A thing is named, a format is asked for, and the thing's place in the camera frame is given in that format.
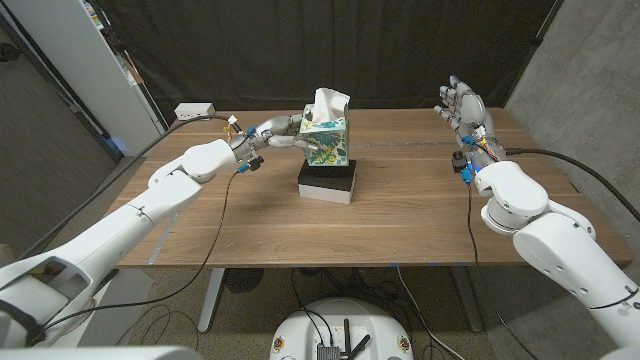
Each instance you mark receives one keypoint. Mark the teal leaf print tissue box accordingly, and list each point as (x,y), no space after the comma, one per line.
(327,145)

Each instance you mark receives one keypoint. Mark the black antenna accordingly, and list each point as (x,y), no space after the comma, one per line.
(361,346)
(347,337)

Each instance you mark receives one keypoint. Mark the black round wall object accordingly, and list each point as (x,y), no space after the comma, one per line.
(9,52)

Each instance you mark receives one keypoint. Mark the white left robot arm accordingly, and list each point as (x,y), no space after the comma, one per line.
(155,197)

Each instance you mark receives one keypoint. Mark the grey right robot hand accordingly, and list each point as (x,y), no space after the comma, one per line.
(470,115)

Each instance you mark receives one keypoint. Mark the blue right wrist plug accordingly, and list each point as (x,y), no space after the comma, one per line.
(466,176)

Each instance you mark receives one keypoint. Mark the white power strip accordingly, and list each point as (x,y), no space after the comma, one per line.
(195,110)

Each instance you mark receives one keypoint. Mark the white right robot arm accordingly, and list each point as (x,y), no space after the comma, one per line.
(550,240)

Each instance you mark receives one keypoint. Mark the white floor platform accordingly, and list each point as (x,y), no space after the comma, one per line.
(125,310)

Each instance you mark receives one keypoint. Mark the grey table leg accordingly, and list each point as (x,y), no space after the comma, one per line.
(467,300)

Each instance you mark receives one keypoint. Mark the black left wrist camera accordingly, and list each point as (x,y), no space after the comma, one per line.
(256,164)

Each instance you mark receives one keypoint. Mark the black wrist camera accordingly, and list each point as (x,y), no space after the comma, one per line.
(458,161)
(256,164)

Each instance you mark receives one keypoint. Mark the black backdrop curtain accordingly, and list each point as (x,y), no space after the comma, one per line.
(250,50)

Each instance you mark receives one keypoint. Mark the white tissue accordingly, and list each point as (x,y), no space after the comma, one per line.
(327,102)

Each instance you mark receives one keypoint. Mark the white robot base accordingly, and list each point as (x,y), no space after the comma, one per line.
(300,330)

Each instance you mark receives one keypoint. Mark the black floor fan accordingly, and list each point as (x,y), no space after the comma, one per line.
(243,280)

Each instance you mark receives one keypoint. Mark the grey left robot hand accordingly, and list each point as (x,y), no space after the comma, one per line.
(265,135)

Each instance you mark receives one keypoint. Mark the white cabinet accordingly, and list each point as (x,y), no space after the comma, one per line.
(75,65)

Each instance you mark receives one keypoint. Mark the white table leg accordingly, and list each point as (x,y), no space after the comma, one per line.
(210,300)

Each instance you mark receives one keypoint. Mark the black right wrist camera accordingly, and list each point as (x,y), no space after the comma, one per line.
(458,161)

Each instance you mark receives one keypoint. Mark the black and white pedestal box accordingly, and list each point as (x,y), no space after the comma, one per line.
(325,192)

